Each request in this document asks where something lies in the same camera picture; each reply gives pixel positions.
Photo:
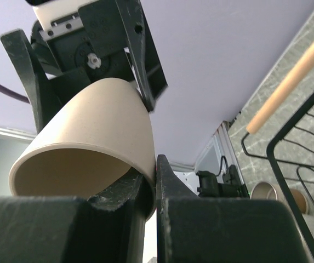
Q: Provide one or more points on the steel cup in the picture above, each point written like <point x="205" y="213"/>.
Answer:
<point x="266" y="190"/>

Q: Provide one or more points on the beige handleless cup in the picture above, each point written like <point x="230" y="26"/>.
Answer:
<point x="95" y="139"/>

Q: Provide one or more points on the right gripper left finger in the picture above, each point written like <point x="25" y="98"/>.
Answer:
<point x="108" y="227"/>

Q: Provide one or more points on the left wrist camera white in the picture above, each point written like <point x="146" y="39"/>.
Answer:
<point x="51" y="11"/>

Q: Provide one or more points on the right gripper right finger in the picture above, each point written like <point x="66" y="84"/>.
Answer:
<point x="195" y="229"/>

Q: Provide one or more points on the black wire dish rack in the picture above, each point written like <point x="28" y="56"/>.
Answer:
<point x="290" y="154"/>

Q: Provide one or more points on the beige mug white inside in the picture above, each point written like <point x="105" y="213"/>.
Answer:
<point x="306" y="233"/>

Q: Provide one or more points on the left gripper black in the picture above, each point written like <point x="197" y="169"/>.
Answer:
<point x="108" y="39"/>

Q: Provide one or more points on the blue butterfly mug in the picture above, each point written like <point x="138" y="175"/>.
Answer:
<point x="300" y="200"/>

